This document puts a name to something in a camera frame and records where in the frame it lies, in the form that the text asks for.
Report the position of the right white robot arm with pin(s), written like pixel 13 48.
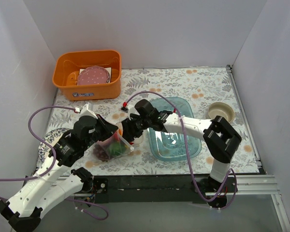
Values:
pixel 220 137

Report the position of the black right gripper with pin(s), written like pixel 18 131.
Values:
pixel 131 127

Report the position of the clear zip top bag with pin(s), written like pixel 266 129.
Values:
pixel 117 138

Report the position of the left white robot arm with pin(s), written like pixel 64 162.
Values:
pixel 27 207

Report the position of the orange plastic basket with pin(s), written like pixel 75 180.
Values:
pixel 69 65

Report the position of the floral tablecloth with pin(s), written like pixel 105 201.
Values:
pixel 200 87

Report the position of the beige ceramic bowl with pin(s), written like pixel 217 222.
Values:
pixel 221 109

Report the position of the dark red grape bunch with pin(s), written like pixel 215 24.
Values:
pixel 99 153

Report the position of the aluminium frame rail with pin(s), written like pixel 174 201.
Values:
pixel 255 206

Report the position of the clear blue plastic tray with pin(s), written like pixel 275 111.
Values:
pixel 171 146

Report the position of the green lime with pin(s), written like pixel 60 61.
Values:
pixel 116 149

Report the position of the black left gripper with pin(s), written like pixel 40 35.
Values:
pixel 102 129

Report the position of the pink dotted plate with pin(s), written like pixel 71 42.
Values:
pixel 94 75

